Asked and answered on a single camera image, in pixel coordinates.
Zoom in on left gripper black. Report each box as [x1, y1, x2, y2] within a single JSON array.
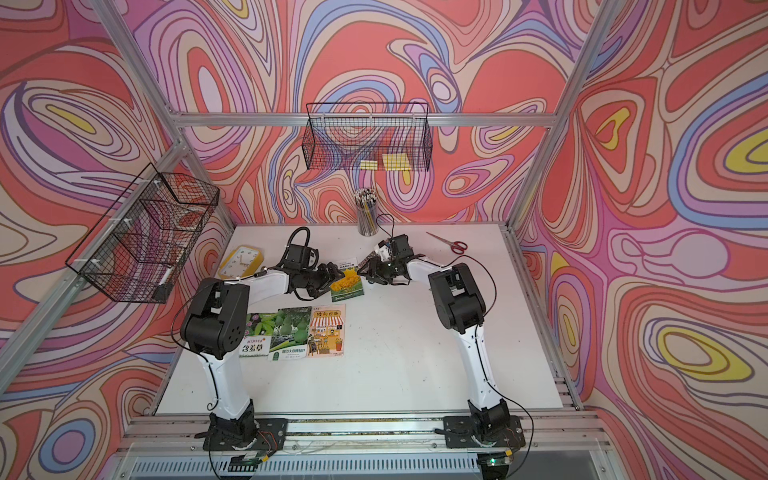
[[299, 262, 346, 299]]

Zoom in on yellow sunflower seed packet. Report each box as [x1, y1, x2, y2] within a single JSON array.
[[330, 259, 364, 302]]

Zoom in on orange shop seed packet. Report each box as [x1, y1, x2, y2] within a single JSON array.
[[307, 304, 346, 358]]

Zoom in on dark green melon seed packet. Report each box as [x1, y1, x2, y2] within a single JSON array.
[[268, 306, 312, 362]]

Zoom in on green mimosa seed packet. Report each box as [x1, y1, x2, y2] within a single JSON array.
[[239, 313, 278, 358]]

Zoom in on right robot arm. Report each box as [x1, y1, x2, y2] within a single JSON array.
[[357, 234, 512, 446]]

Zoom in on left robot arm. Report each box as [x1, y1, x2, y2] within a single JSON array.
[[180, 245, 344, 453]]

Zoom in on pencil cup with pencils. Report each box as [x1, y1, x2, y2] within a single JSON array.
[[354, 188, 378, 236]]

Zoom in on yellow square clock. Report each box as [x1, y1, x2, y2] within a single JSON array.
[[217, 245, 264, 281]]

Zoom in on yellow sticky notes large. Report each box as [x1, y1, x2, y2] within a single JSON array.
[[382, 153, 412, 171]]

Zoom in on red handled scissors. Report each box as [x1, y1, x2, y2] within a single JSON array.
[[428, 232, 468, 255]]

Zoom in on back black wire basket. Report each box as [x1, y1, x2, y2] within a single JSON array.
[[301, 101, 433, 172]]

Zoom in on black wire basket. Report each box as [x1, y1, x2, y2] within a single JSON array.
[[65, 164, 220, 304], [301, 101, 433, 172]]

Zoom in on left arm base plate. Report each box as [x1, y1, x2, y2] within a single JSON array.
[[203, 418, 288, 452]]

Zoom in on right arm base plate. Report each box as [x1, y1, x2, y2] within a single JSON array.
[[434, 415, 527, 452]]

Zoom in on left black wire basket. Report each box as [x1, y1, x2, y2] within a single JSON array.
[[65, 164, 220, 304]]

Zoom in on aluminium front rail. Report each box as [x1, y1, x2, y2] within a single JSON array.
[[118, 409, 613, 455]]

